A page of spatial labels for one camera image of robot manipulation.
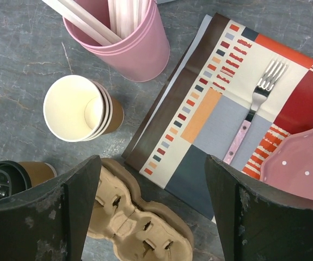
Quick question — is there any pink tin straw holder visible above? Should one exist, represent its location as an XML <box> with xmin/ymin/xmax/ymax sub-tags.
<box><xmin>63</xmin><ymin>1</ymin><xmax>170</xmax><ymax>82</ymax></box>

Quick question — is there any pink handled fork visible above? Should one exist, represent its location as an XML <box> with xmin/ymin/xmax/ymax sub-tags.
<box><xmin>223</xmin><ymin>60</ymin><xmax>288</xmax><ymax>165</ymax></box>

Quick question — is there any brown paper cup stack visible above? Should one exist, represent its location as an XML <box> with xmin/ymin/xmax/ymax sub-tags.
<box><xmin>43</xmin><ymin>75</ymin><xmax>124</xmax><ymax>142</ymax></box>

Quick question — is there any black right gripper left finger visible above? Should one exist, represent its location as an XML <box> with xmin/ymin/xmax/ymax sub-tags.
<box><xmin>0</xmin><ymin>155</ymin><xmax>102</xmax><ymax>260</ymax></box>

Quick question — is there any light blue paper bag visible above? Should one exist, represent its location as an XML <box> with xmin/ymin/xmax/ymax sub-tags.
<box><xmin>156</xmin><ymin>0</ymin><xmax>174</xmax><ymax>4</ymax></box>

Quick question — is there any white wrapped straws bundle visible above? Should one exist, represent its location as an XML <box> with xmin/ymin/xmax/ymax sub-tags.
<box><xmin>108</xmin><ymin>0</ymin><xmax>150</xmax><ymax>39</ymax></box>

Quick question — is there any pink polka dot plate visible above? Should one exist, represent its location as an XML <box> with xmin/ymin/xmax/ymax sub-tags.
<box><xmin>260</xmin><ymin>129</ymin><xmax>313</xmax><ymax>200</ymax></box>

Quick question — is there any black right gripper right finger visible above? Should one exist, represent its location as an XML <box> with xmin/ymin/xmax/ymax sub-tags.
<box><xmin>205</xmin><ymin>155</ymin><xmax>313</xmax><ymax>260</ymax></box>

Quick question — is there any brown cardboard cup carrier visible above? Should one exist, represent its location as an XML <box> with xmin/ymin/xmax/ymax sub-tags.
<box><xmin>87</xmin><ymin>158</ymin><xmax>194</xmax><ymax>260</ymax></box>

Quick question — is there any black cup lid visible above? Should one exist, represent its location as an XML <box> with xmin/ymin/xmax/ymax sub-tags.
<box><xmin>0</xmin><ymin>160</ymin><xmax>32</xmax><ymax>200</ymax></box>

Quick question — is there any colourful patchwork placemat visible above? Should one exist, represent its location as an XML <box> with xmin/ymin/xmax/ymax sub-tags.
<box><xmin>123</xmin><ymin>14</ymin><xmax>313</xmax><ymax>220</ymax></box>

